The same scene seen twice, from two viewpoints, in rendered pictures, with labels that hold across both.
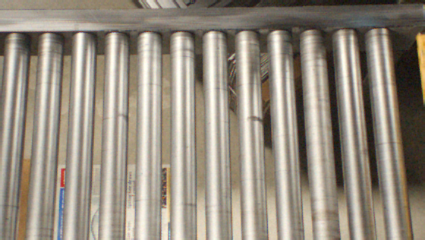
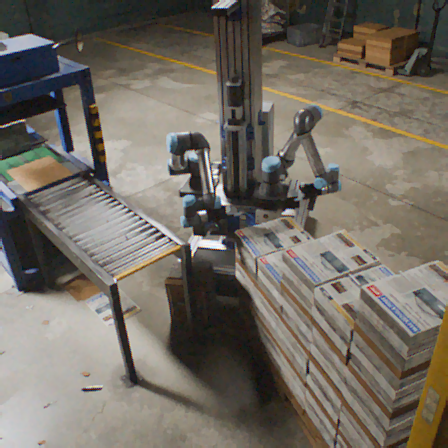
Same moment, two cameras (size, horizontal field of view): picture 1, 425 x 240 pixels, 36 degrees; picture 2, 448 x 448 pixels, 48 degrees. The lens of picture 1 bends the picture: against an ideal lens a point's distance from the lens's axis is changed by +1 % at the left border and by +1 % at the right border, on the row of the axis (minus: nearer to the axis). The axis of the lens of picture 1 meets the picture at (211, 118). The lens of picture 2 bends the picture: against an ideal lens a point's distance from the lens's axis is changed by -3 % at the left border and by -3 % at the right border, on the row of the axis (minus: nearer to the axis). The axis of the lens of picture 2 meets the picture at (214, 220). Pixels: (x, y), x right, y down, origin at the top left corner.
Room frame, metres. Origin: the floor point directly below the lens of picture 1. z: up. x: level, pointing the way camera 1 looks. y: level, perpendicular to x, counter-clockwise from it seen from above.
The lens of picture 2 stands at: (-0.69, -2.48, 2.53)
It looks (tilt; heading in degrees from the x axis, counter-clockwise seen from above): 33 degrees down; 54
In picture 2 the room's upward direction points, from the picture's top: 4 degrees counter-clockwise
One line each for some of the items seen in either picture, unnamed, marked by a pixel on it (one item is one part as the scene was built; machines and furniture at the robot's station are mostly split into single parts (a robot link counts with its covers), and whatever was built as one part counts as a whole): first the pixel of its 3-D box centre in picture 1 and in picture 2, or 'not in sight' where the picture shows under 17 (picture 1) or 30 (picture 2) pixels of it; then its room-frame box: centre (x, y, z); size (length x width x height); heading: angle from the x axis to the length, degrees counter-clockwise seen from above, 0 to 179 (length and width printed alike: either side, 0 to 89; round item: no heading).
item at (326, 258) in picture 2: not in sight; (331, 255); (0.85, -1.25, 1.06); 0.37 x 0.29 x 0.01; 166
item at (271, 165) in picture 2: not in sight; (271, 168); (1.36, -0.31, 0.98); 0.13 x 0.12 x 0.14; 13
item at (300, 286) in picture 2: not in sight; (329, 274); (0.86, -1.25, 0.95); 0.38 x 0.29 x 0.23; 166
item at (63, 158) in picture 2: not in sight; (34, 173); (0.28, 1.26, 0.75); 0.70 x 0.65 x 0.10; 92
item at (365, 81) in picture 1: (357, 93); (190, 302); (0.59, -0.39, 0.34); 0.06 x 0.06 x 0.68; 2
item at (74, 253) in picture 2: not in sight; (61, 240); (0.07, 0.23, 0.74); 1.34 x 0.05 x 0.12; 92
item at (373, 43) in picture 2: not in sight; (377, 47); (6.62, 2.70, 0.28); 1.20 x 0.83 x 0.57; 92
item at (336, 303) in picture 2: not in sight; (365, 313); (0.77, -1.54, 0.95); 0.38 x 0.29 x 0.23; 164
